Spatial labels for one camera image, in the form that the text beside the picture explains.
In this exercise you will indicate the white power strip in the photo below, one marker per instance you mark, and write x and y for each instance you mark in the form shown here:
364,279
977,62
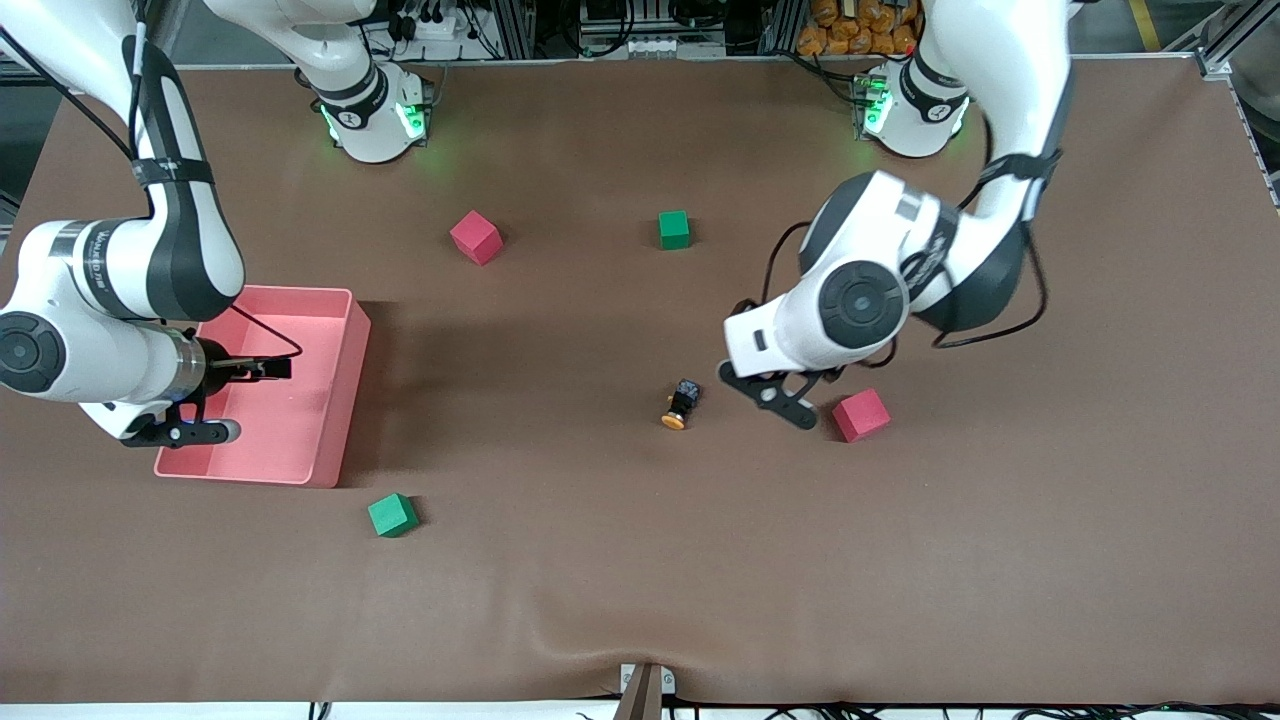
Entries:
435,25

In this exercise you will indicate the green foam cube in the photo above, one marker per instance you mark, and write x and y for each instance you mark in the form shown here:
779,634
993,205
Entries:
674,230
392,515

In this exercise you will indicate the brown table mat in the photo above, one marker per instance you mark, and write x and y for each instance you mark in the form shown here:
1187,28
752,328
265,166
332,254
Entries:
640,550

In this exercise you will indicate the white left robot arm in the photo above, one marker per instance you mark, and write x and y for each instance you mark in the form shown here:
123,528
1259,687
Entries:
790,330

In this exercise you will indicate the aluminium frame rail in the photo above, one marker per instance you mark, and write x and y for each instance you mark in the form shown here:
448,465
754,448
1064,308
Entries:
1215,60

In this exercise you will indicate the pile of orange snack bags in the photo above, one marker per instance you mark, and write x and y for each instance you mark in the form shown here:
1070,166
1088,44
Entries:
850,30

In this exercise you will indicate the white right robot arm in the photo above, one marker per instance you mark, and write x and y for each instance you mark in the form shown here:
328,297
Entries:
120,360

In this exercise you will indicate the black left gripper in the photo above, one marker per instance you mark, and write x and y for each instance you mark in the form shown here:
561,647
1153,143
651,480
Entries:
831,375

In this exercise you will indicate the orange capped push button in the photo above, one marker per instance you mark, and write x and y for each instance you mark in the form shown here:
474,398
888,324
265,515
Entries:
680,405

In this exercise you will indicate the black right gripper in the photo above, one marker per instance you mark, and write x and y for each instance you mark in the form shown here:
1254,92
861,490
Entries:
219,366

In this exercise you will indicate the pink foam cube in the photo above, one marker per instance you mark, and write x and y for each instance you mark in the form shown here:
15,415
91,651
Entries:
860,415
476,237

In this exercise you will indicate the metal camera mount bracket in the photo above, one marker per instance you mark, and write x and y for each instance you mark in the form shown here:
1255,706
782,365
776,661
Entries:
645,690

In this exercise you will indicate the white terminal strip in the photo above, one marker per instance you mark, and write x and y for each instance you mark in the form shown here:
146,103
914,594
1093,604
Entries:
660,46

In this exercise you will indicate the pink plastic bin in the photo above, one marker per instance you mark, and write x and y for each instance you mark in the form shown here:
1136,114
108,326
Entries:
300,430

